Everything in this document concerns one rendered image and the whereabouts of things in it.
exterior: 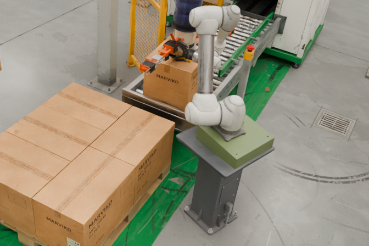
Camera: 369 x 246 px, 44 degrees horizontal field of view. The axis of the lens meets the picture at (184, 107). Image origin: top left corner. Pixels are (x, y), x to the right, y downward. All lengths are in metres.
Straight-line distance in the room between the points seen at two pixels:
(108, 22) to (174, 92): 1.25
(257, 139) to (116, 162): 0.99
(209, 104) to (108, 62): 2.10
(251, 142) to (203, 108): 0.43
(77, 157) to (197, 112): 0.94
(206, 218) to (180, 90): 1.01
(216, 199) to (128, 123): 0.90
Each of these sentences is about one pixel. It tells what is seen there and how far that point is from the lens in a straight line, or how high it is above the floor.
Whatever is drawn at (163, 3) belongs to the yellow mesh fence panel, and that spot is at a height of 1.10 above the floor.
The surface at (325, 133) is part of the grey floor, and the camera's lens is 4.88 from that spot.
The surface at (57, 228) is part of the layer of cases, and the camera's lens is 3.11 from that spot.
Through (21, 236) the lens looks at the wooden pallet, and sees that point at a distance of 3.50.
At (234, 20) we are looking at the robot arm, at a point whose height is 1.57.
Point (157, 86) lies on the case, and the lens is 3.72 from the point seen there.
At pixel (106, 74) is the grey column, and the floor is 0.15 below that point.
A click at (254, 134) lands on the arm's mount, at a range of 3.19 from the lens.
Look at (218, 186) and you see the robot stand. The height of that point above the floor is 0.47.
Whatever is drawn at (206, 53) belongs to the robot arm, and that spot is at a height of 1.39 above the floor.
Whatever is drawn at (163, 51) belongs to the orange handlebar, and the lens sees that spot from 3.47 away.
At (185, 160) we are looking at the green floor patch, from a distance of 4.14.
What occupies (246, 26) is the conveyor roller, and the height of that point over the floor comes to 0.55.
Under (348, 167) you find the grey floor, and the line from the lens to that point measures 4.57.
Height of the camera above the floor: 2.78
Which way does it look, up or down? 36 degrees down
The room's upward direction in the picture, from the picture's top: 8 degrees clockwise
